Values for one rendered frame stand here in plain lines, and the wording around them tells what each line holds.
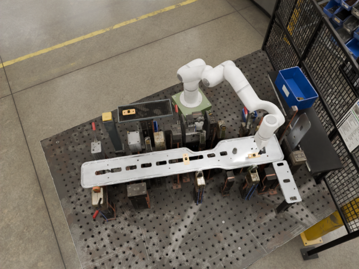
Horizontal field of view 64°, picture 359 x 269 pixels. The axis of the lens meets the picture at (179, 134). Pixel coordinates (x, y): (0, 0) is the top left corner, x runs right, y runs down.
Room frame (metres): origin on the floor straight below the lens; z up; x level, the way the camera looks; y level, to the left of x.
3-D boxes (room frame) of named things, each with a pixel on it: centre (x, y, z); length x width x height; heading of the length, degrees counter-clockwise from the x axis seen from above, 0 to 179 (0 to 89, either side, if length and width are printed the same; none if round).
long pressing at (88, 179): (0.85, -0.03, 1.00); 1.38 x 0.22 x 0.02; 99
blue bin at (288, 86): (1.39, -0.87, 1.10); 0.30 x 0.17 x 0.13; 16
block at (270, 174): (0.76, -0.61, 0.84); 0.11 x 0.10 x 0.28; 9
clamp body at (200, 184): (0.70, -0.13, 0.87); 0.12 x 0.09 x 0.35; 9
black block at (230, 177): (0.74, -0.34, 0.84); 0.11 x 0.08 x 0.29; 9
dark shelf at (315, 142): (1.20, -0.90, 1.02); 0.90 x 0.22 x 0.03; 9
